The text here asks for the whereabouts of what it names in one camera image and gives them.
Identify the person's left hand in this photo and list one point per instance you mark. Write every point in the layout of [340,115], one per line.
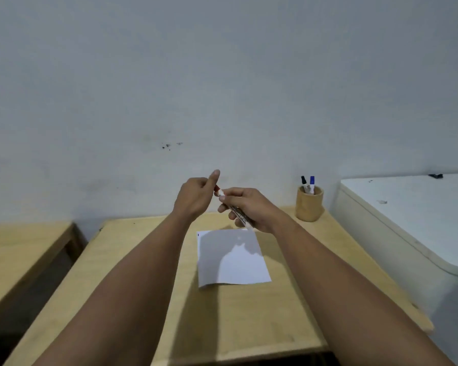
[192,196]

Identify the person's right hand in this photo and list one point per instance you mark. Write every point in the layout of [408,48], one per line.
[257,211]

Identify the red marker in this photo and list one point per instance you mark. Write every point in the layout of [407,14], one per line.
[239,215]

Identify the wooden pen holder cup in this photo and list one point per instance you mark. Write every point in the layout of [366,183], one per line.
[309,207]

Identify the black marker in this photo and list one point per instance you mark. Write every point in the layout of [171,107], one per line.
[304,182]

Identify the blue marker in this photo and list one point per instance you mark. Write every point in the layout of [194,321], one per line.
[312,182]

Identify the white paper sheet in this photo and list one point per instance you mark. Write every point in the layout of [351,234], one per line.
[233,272]

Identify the person's left forearm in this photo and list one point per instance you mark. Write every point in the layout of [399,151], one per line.
[129,293]

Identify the person's right forearm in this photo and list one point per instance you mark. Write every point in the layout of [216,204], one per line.
[347,301]

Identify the white chest appliance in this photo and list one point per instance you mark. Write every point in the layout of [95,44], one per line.
[412,232]

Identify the black clip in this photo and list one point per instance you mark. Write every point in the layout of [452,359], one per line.
[435,176]

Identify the light wooden side table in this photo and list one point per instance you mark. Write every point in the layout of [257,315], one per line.
[19,255]

